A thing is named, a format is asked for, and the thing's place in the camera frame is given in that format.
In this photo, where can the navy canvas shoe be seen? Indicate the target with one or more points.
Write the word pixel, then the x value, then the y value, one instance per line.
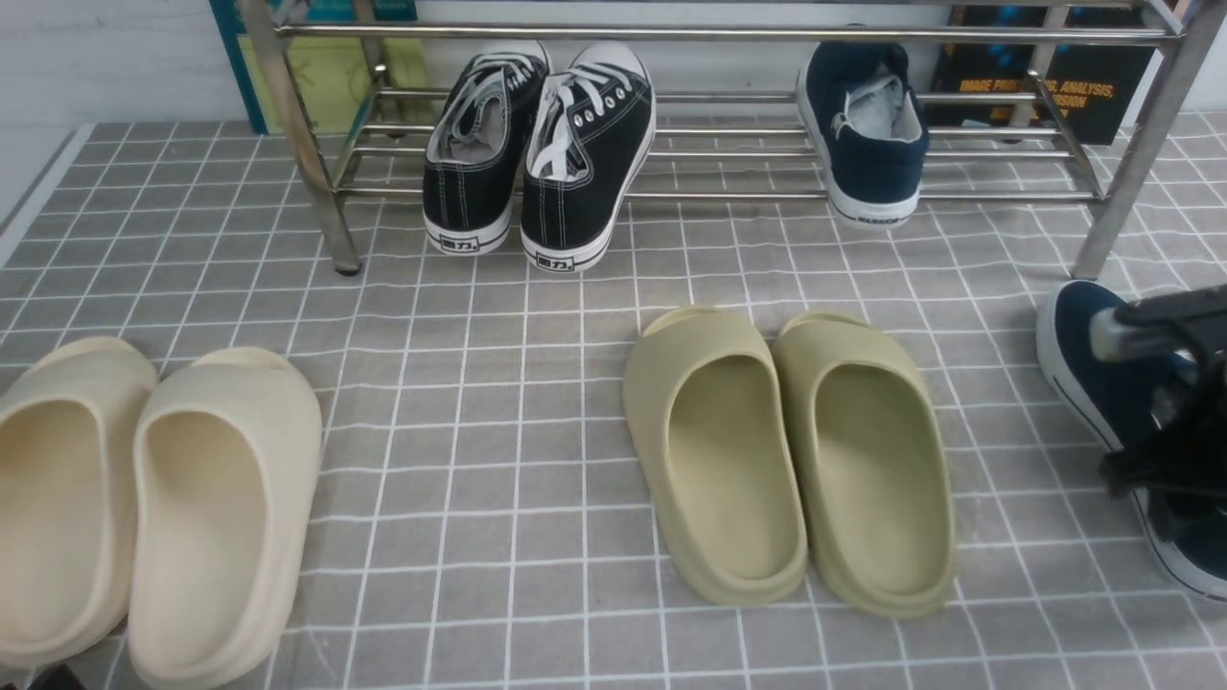
pixel 1117 401
pixel 862 115

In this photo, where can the olive foam slide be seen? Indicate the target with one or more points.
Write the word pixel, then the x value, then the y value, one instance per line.
pixel 872 469
pixel 702 403

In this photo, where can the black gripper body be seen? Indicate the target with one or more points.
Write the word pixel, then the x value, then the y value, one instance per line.
pixel 1180 463

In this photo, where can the cream right foam slide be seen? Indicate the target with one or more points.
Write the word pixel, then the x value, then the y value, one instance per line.
pixel 227 453

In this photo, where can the blue green book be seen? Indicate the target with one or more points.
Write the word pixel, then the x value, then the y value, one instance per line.
pixel 331 73

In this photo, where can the olive left foam slide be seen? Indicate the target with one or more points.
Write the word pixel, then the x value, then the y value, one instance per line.
pixel 702 403

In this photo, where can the cream left foam slide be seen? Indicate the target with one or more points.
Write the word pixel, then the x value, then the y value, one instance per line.
pixel 68 511

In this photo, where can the black canvas sneaker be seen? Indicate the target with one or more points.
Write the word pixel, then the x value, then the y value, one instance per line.
pixel 473 157
pixel 594 128

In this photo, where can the black left canvas sneaker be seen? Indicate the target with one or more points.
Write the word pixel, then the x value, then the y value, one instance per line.
pixel 473 157

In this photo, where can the grey checked tablecloth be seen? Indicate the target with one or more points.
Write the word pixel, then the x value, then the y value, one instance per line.
pixel 481 519

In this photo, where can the cream foam slide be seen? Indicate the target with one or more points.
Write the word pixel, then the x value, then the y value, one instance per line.
pixel 68 511
pixel 227 453

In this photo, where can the black right canvas sneaker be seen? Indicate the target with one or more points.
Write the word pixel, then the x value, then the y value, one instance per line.
pixel 594 128

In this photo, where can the metal shoe rack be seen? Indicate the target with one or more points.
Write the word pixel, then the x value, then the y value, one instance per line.
pixel 1039 161

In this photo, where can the black book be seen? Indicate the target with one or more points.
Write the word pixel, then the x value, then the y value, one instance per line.
pixel 1093 85

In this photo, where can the olive right foam slide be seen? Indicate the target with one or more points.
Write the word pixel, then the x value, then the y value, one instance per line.
pixel 872 469

